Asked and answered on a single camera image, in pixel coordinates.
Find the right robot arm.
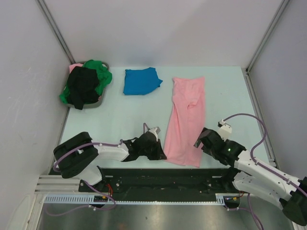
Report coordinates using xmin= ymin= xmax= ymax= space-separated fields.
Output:
xmin=194 ymin=128 xmax=307 ymax=226

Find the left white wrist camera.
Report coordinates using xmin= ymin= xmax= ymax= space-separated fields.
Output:
xmin=148 ymin=126 xmax=160 ymax=141

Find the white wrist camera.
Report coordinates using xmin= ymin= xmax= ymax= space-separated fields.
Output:
xmin=148 ymin=126 xmax=160 ymax=141
xmin=217 ymin=119 xmax=232 ymax=141

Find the aluminium corner post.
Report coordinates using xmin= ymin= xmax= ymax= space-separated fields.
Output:
xmin=35 ymin=0 xmax=76 ymax=64
xmin=245 ymin=0 xmax=292 ymax=74

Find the left aluminium corner post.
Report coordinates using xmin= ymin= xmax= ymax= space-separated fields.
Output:
xmin=35 ymin=0 xmax=76 ymax=64

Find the pink t-shirt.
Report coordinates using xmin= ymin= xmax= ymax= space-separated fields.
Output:
xmin=69 ymin=63 xmax=83 ymax=74
xmin=164 ymin=77 xmax=205 ymax=168

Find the green t-shirt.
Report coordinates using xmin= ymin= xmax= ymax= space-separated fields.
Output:
xmin=59 ymin=59 xmax=112 ymax=107

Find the black t-shirt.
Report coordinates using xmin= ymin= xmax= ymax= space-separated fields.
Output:
xmin=67 ymin=66 xmax=100 ymax=110

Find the grey laundry basket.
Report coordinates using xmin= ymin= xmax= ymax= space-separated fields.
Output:
xmin=67 ymin=61 xmax=110 ymax=110

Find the right aluminium corner post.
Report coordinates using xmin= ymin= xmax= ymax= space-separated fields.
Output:
xmin=245 ymin=0 xmax=292 ymax=74

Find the folded blue t-shirt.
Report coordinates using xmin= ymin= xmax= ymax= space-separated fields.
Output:
xmin=123 ymin=67 xmax=163 ymax=95

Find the aluminium frame rail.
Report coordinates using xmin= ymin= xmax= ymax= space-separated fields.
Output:
xmin=35 ymin=175 xmax=80 ymax=194

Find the white slotted cable duct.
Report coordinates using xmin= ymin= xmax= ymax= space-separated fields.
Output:
xmin=44 ymin=193 xmax=240 ymax=206

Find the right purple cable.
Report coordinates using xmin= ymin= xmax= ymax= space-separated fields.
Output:
xmin=219 ymin=113 xmax=307 ymax=230

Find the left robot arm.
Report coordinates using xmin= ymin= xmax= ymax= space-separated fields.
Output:
xmin=53 ymin=127 xmax=167 ymax=192

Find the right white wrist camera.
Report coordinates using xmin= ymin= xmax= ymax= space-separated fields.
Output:
xmin=217 ymin=119 xmax=232 ymax=141

